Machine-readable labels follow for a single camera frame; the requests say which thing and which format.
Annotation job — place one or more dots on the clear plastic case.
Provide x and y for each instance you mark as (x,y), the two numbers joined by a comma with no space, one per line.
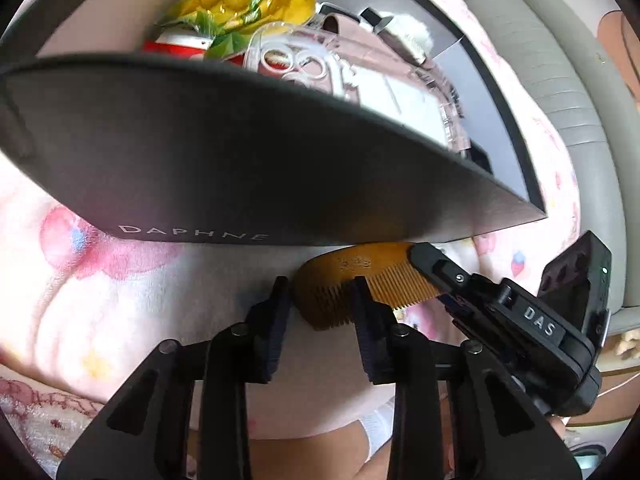
(390,105)

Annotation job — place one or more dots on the wooden comb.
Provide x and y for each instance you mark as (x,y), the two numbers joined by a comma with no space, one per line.
(340,270)

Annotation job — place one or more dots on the grey sofa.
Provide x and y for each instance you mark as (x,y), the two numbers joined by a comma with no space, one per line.
(550,60)

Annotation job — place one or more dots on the white fluffy ball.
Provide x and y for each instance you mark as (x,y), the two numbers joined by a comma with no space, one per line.
(410,27)

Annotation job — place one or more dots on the person's leg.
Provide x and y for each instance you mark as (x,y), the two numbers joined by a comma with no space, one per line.
(310,455)

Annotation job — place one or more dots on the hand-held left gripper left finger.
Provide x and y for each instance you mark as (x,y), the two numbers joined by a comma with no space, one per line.
(272,332)

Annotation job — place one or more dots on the black cardboard box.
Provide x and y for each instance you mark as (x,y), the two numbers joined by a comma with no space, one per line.
(225,160)

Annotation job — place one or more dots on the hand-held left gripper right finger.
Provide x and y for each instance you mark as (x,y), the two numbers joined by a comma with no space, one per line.
(368,332)

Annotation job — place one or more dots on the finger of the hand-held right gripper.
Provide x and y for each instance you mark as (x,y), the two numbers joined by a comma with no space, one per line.
(445,270)
(462,316)

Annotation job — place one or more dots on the pink printed blanket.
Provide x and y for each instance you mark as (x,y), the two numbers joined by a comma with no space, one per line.
(150,300)

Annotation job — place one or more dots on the white garment hem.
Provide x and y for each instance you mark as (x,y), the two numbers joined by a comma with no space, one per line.
(377,425)

